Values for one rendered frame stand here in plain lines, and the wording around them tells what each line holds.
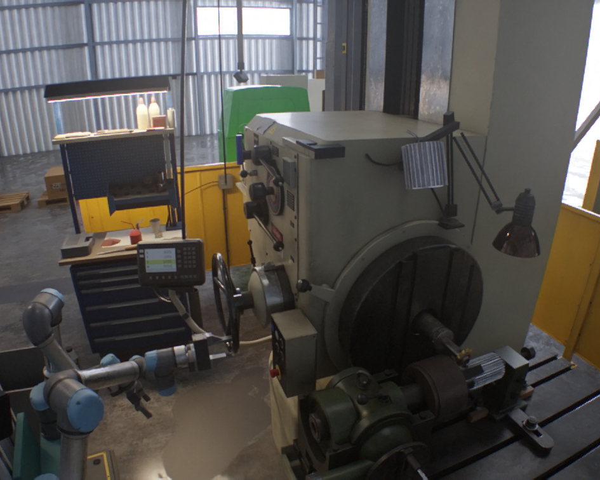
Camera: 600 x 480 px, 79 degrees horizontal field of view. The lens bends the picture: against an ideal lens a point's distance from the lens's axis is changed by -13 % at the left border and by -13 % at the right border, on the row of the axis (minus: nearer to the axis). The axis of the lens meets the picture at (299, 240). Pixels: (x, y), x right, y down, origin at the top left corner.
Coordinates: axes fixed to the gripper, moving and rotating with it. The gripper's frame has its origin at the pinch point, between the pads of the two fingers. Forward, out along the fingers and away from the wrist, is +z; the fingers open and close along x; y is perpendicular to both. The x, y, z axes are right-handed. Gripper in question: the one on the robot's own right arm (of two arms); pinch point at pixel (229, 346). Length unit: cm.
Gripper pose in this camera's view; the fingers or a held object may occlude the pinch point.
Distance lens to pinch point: 158.7
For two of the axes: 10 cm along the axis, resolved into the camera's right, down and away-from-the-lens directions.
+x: 0.5, 9.6, 2.7
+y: -3.5, -2.4, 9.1
